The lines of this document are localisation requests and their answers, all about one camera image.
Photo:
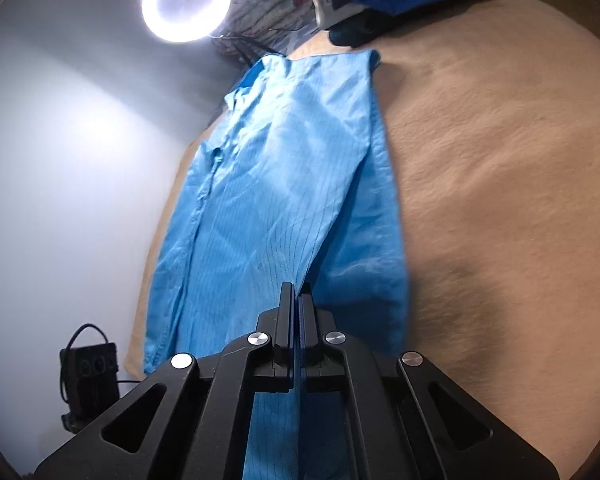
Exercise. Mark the light blue zip coat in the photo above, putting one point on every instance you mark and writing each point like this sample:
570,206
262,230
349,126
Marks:
280,185

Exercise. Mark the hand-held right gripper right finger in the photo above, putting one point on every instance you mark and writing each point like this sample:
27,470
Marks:
307,330

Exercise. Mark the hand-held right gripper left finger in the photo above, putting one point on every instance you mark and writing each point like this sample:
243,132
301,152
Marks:
285,320

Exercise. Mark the stack of floral pillows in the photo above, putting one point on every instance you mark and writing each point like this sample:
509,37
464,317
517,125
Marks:
275,5

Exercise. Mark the black folded garment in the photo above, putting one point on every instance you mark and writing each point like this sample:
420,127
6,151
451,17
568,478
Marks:
360,32

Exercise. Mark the white folded garment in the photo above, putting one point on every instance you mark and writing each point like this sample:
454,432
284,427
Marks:
325,10

